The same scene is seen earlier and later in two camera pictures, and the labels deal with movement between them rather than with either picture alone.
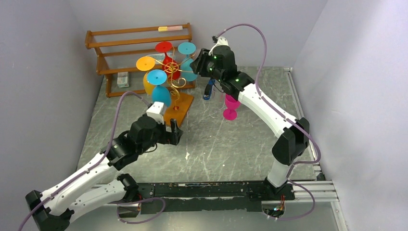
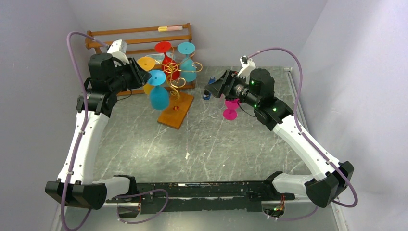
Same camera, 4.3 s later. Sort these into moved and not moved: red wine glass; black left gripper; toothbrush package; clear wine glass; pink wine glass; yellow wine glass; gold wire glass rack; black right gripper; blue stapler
Moved: black left gripper; clear wine glass; black right gripper
Not moved: blue stapler; gold wire glass rack; red wine glass; pink wine glass; yellow wine glass; toothbrush package
